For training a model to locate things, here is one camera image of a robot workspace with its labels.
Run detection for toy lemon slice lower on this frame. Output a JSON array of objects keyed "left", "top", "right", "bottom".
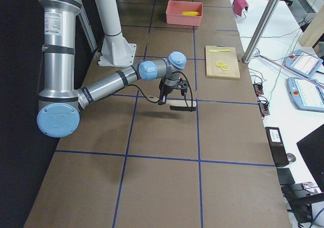
[{"left": 221, "top": 64, "right": 229, "bottom": 70}]

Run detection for teach pendant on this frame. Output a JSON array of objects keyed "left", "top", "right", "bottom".
[
  {"left": 284, "top": 49, "right": 323, "bottom": 78},
  {"left": 287, "top": 77, "right": 323, "bottom": 112}
]

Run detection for teach pendant near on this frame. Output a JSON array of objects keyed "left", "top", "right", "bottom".
[{"left": 287, "top": 77, "right": 323, "bottom": 112}]

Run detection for pink plastic bin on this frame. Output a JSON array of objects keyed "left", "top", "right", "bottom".
[{"left": 166, "top": 0, "right": 203, "bottom": 26}]

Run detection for red relay module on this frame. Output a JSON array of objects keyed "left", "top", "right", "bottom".
[
  {"left": 253, "top": 75, "right": 264, "bottom": 96},
  {"left": 257, "top": 96, "right": 270, "bottom": 118}
]

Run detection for aluminium frame post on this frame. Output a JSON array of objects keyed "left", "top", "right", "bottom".
[{"left": 242, "top": 0, "right": 280, "bottom": 64}]

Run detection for yellow toy corn cob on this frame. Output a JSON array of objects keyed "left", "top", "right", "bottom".
[{"left": 182, "top": 11, "right": 200, "bottom": 16}]

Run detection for beige hand brush black bristles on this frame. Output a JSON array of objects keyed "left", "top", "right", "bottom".
[{"left": 166, "top": 100, "right": 196, "bottom": 111}]

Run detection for toy lemon slice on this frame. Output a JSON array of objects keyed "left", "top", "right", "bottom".
[
  {"left": 221, "top": 64, "right": 229, "bottom": 70},
  {"left": 216, "top": 61, "right": 224, "bottom": 67}
]

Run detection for yellow plastic toy knife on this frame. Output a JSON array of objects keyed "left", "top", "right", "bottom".
[{"left": 208, "top": 49, "right": 231, "bottom": 53}]

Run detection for toy lemon slice upper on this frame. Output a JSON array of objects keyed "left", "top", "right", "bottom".
[{"left": 216, "top": 61, "right": 224, "bottom": 67}]

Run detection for black monitor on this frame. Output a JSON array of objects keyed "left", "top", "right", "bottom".
[{"left": 297, "top": 126, "right": 324, "bottom": 192}]

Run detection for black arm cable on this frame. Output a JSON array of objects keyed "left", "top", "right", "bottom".
[{"left": 128, "top": 71, "right": 194, "bottom": 112}]

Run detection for red relay module near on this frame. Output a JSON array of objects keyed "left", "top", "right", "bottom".
[{"left": 257, "top": 96, "right": 270, "bottom": 118}]

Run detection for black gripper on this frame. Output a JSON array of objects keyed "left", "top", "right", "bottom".
[{"left": 158, "top": 77, "right": 189, "bottom": 105}]

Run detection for wooden cutting board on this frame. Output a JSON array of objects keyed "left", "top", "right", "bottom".
[{"left": 205, "top": 46, "right": 240, "bottom": 79}]

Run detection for magenta cloth on stand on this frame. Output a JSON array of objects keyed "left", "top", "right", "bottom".
[{"left": 232, "top": 0, "right": 249, "bottom": 17}]

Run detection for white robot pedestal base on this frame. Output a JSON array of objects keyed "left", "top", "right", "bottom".
[{"left": 95, "top": 0, "right": 137, "bottom": 67}]

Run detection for black power box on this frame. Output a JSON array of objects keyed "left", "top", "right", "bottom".
[{"left": 265, "top": 127, "right": 289, "bottom": 167}]

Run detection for metal rod green tip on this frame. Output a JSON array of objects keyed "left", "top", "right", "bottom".
[{"left": 258, "top": 55, "right": 324, "bottom": 89}]

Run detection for teach pendant far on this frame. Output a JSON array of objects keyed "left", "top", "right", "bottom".
[{"left": 284, "top": 49, "right": 323, "bottom": 78}]

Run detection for red relay module far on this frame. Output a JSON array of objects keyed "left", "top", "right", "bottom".
[{"left": 253, "top": 75, "right": 264, "bottom": 96}]

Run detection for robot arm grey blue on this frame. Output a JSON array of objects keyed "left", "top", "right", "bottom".
[{"left": 36, "top": 0, "right": 195, "bottom": 138}]

